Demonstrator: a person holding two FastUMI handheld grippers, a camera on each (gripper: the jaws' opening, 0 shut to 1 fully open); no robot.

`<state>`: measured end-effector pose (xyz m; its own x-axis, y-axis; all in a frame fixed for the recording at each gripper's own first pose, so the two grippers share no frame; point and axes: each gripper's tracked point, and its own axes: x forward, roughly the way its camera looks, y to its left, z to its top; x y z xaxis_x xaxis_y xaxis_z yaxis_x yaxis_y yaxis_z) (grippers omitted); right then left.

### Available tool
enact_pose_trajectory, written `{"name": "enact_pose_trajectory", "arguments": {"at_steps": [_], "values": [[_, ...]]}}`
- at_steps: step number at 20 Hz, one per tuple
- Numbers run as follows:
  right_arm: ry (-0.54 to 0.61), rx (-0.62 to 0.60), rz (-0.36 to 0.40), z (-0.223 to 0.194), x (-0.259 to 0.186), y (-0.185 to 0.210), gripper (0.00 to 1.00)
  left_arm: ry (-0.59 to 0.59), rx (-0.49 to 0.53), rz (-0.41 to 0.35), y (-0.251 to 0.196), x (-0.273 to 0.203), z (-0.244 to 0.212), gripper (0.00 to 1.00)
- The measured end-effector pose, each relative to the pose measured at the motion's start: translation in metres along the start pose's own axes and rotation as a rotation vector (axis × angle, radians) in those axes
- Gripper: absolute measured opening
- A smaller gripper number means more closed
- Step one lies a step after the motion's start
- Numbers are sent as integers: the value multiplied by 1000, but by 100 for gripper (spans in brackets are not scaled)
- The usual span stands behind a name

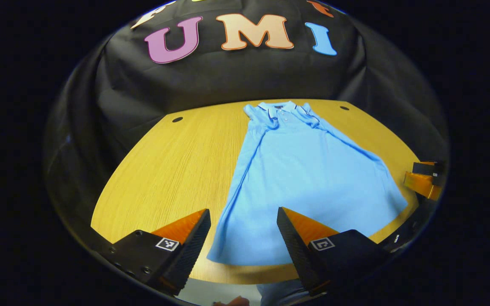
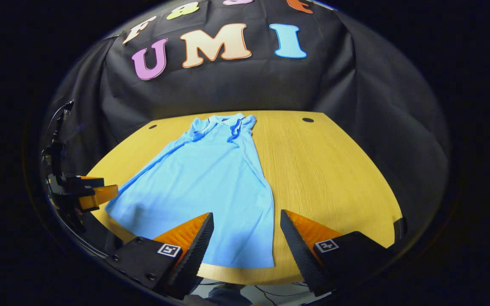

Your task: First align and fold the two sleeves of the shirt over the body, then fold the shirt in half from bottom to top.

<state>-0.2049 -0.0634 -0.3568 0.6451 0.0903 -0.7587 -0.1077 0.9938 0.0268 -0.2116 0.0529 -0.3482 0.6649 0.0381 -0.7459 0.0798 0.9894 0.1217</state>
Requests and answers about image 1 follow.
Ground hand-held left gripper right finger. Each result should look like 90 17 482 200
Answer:
276 207 392 297

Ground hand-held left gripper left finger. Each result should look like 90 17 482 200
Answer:
100 208 212 297

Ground light blue T-shirt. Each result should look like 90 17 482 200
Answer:
207 101 408 267

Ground person's blue trousers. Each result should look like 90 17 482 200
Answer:
256 278 311 306

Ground black backdrop cloth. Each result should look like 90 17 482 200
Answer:
43 0 450 251

